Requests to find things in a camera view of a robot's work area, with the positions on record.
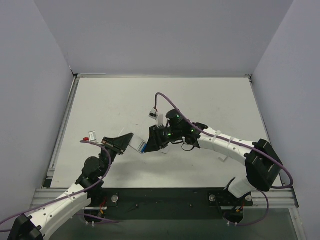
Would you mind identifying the small remote battery cover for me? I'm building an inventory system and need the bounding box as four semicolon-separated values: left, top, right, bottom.
160;146;170;154

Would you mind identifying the small grey remote control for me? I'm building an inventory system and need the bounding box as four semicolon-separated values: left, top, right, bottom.
129;135;146;154

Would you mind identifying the long white remote control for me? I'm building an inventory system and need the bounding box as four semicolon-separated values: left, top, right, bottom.
218;154;228;163

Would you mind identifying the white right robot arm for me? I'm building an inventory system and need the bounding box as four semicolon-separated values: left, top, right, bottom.
143;109;282;199

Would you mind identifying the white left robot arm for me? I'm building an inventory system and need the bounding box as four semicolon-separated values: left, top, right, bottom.
8;133;134;240

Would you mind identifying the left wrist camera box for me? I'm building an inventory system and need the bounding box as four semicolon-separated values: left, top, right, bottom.
82;131;97;143

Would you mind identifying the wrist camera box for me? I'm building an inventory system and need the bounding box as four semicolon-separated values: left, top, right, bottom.
148;108;164;127
82;131;97;143

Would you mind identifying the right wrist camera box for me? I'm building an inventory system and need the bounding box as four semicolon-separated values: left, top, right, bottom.
148;108;164;127

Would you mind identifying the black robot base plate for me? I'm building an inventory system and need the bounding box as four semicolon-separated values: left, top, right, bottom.
78;187;253;222

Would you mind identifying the aluminium table edge rail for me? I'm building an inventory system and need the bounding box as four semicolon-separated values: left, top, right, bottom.
45;74;79;179

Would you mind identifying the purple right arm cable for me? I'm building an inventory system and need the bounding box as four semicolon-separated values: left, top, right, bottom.
154;92;294;227

